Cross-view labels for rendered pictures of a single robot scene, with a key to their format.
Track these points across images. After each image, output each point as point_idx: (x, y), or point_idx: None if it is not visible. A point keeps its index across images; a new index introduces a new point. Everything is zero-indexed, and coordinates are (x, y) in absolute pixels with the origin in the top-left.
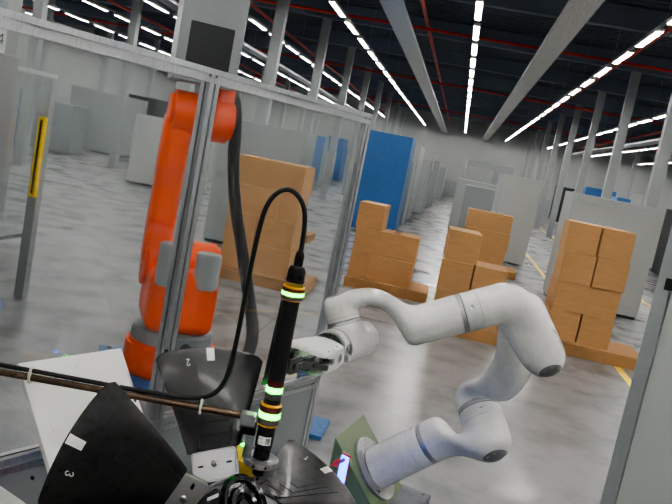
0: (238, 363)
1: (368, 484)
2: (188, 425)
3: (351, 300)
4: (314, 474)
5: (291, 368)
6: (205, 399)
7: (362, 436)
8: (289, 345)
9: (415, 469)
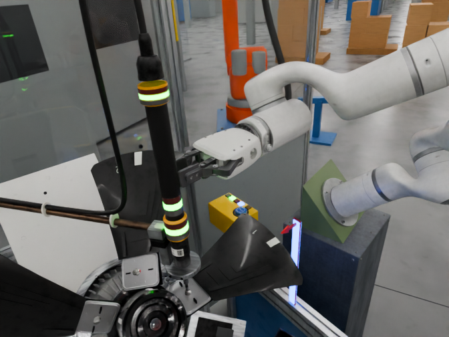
0: None
1: (333, 218)
2: (118, 232)
3: (268, 81)
4: (258, 251)
5: (183, 180)
6: (131, 205)
7: (329, 177)
8: (168, 158)
9: (373, 206)
